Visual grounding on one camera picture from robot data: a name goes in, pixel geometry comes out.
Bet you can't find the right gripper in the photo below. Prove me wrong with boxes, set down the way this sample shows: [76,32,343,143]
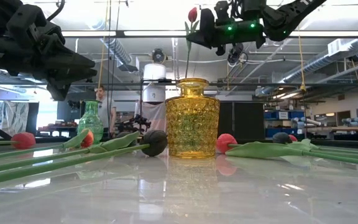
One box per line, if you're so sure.
[186,8,226,57]

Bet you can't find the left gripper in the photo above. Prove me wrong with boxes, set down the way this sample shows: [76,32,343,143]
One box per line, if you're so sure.
[0,4,98,101]

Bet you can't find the pink artificial tulip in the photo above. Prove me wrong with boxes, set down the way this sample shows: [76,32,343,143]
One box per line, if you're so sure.
[183,6,200,79]
[216,133,358,168]
[0,132,37,154]

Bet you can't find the black artificial tulip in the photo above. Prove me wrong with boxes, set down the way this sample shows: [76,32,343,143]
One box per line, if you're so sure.
[0,129,168,188]
[272,132,358,159]

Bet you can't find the green textured glass vase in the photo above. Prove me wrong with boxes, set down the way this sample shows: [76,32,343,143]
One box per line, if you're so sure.
[77,99,104,144]

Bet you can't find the yellow textured glass vase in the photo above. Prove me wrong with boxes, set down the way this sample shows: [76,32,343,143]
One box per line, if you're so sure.
[165,77,221,159]

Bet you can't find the round black hanging device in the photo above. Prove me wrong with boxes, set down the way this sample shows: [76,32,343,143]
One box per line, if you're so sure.
[151,48,167,65]

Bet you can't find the person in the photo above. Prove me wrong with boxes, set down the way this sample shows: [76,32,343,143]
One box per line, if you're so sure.
[96,85,117,138]

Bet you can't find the white cylindrical tank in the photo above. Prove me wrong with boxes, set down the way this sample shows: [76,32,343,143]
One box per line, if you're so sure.
[143,63,167,103]

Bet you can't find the white grey patterned curtain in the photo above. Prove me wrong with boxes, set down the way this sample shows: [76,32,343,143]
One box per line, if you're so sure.
[0,101,30,134]

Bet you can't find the small black background robot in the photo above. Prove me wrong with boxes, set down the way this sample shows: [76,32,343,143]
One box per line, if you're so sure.
[116,114,152,134]

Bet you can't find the black cabinet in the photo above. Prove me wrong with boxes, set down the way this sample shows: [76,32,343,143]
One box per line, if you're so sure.
[218,101,265,143]

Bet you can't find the blue storage bins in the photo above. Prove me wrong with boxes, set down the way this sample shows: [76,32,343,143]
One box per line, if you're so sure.
[264,109,306,139]

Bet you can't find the wooden workbench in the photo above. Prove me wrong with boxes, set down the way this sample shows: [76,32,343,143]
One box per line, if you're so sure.
[305,125,358,141]

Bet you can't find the black hanging camera device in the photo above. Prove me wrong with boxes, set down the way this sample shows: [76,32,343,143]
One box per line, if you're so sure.
[227,42,249,65]

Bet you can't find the silver spiral air duct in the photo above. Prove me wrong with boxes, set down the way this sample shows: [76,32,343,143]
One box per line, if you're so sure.
[103,37,140,73]
[280,46,358,85]

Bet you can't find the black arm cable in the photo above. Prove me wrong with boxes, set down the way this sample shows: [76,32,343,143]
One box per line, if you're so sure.
[45,0,67,22]

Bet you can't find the yellow hanging cord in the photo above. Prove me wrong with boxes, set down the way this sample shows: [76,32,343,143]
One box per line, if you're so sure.
[295,29,308,93]

